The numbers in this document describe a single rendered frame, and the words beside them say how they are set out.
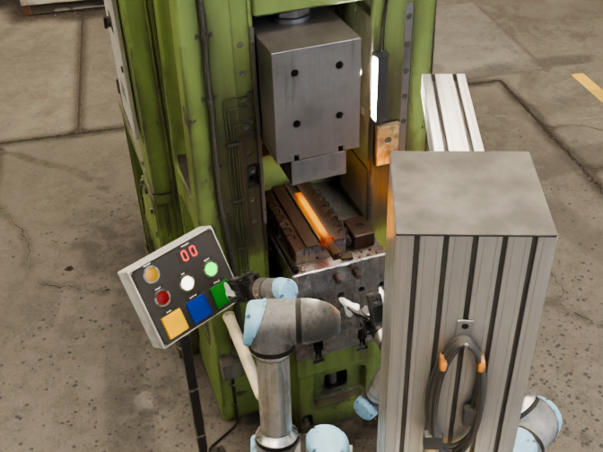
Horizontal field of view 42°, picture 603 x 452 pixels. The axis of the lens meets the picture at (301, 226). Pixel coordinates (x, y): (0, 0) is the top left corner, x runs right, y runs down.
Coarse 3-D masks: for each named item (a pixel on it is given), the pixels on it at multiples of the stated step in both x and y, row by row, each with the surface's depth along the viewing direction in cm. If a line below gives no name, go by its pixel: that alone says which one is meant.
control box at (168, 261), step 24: (192, 240) 260; (216, 240) 265; (144, 264) 249; (168, 264) 254; (192, 264) 259; (216, 264) 265; (144, 288) 249; (168, 288) 254; (192, 288) 259; (144, 312) 250; (168, 312) 253; (216, 312) 264; (168, 336) 253
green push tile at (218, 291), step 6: (222, 282) 265; (210, 288) 263; (216, 288) 264; (222, 288) 265; (216, 294) 263; (222, 294) 265; (216, 300) 263; (222, 300) 265; (228, 300) 266; (216, 306) 264; (222, 306) 264
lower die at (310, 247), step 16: (272, 192) 318; (288, 192) 316; (304, 192) 316; (272, 208) 309; (288, 208) 307; (320, 208) 306; (288, 224) 300; (304, 224) 298; (336, 224) 298; (288, 240) 293; (304, 240) 290; (320, 240) 288; (336, 240) 291; (304, 256) 290; (320, 256) 293
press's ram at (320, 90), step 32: (256, 32) 252; (288, 32) 251; (320, 32) 251; (352, 32) 250; (256, 64) 259; (288, 64) 243; (320, 64) 247; (352, 64) 251; (288, 96) 249; (320, 96) 254; (352, 96) 258; (288, 128) 256; (320, 128) 261; (352, 128) 265; (288, 160) 263
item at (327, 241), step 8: (304, 200) 308; (304, 208) 304; (312, 216) 299; (312, 224) 297; (320, 224) 295; (320, 232) 291; (328, 240) 286; (328, 248) 286; (336, 248) 282; (336, 256) 281
